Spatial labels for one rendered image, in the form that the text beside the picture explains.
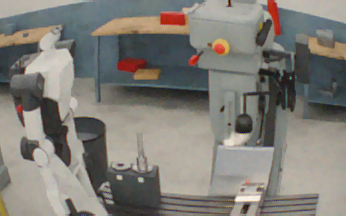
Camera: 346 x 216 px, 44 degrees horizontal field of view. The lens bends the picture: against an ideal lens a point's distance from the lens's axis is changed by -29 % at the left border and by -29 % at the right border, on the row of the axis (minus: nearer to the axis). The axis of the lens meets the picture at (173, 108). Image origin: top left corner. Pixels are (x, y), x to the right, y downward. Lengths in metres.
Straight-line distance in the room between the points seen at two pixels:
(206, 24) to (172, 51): 4.89
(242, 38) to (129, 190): 0.94
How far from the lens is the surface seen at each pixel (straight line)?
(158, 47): 6.87
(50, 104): 1.98
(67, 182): 2.16
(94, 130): 4.43
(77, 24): 7.26
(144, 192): 2.49
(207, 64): 2.10
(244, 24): 1.93
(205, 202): 2.56
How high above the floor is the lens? 2.29
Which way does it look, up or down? 22 degrees down
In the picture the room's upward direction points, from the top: 2 degrees counter-clockwise
